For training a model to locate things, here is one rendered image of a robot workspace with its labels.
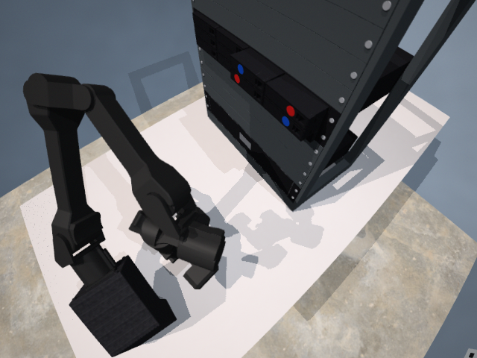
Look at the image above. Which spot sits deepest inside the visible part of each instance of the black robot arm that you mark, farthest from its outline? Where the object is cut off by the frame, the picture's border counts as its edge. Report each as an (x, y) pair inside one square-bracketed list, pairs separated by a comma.
[(158, 187)]

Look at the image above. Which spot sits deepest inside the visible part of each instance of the black server rack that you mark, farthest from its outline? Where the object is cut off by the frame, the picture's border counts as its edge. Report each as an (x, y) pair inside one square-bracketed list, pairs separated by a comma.
[(326, 60)]

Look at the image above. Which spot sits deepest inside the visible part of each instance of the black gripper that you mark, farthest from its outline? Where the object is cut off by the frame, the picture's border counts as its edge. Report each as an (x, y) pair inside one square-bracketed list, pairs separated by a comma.
[(195, 275)]

